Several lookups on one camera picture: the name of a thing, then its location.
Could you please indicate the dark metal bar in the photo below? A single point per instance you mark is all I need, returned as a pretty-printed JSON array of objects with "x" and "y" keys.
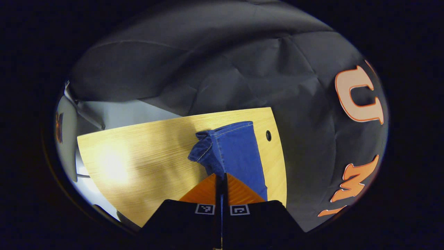
[{"x": 86, "y": 113}]

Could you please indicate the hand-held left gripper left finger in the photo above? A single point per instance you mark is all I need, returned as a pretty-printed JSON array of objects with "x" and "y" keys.
[{"x": 194, "y": 225}]

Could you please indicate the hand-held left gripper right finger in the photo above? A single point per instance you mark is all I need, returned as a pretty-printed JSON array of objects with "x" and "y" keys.
[{"x": 249, "y": 225}]

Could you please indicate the black backdrop cloth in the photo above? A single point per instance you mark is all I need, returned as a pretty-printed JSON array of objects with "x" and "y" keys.
[
  {"x": 312, "y": 139},
  {"x": 156, "y": 62}
]

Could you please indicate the blue jeans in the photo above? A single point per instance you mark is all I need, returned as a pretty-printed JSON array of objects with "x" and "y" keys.
[{"x": 236, "y": 152}]

